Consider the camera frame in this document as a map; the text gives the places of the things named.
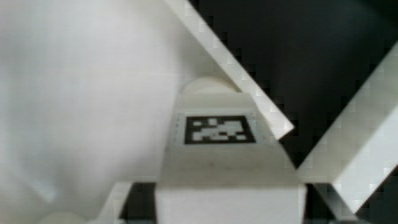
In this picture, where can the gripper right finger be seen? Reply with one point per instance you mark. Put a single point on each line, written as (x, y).
(325, 207)

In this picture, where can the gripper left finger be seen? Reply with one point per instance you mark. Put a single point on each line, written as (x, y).
(128, 207)

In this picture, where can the white table leg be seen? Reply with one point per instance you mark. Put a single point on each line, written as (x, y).
(227, 179)

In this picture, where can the white square tabletop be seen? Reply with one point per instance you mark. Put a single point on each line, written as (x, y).
(98, 58)

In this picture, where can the white L-shaped fence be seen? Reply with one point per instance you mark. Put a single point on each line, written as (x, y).
(354, 156)

